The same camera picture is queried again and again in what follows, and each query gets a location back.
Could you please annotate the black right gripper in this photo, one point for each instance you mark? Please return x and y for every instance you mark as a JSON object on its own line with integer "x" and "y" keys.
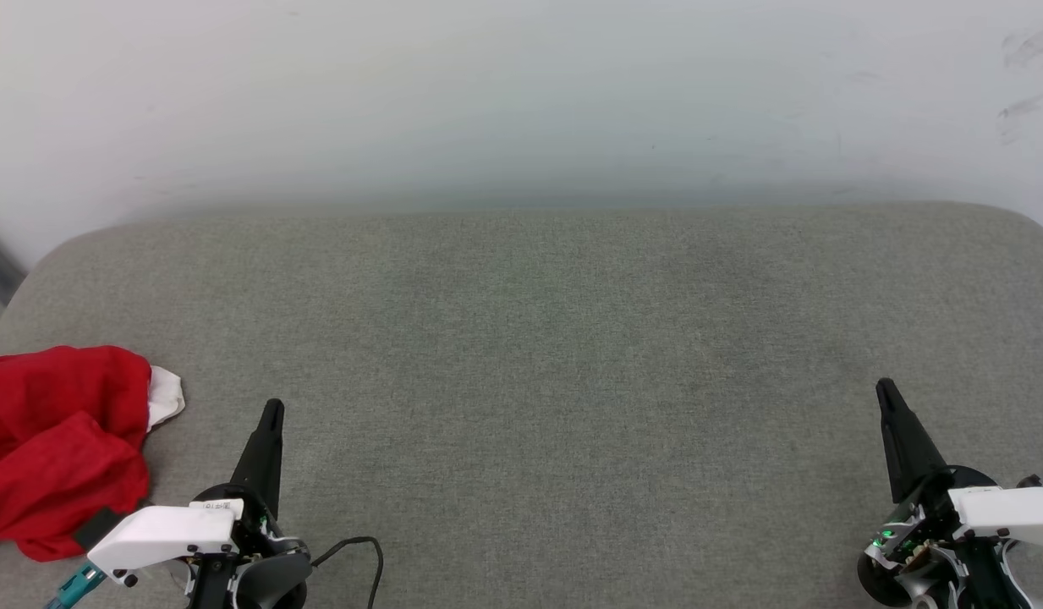
{"x": 906, "y": 550}

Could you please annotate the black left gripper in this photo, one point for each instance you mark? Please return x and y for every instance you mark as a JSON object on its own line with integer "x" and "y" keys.
{"x": 255, "y": 524}

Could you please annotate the red shirt with white trim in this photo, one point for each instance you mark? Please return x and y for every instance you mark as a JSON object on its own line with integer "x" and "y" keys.
{"x": 56, "y": 440}

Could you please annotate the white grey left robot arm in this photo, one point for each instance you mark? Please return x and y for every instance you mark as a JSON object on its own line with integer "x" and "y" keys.
{"x": 267, "y": 584}

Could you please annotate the grey fabric sofa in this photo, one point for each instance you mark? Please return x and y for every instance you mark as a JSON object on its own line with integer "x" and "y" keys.
{"x": 529, "y": 381}

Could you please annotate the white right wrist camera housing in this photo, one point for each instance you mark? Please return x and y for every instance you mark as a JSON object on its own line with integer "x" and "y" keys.
{"x": 1007, "y": 512}

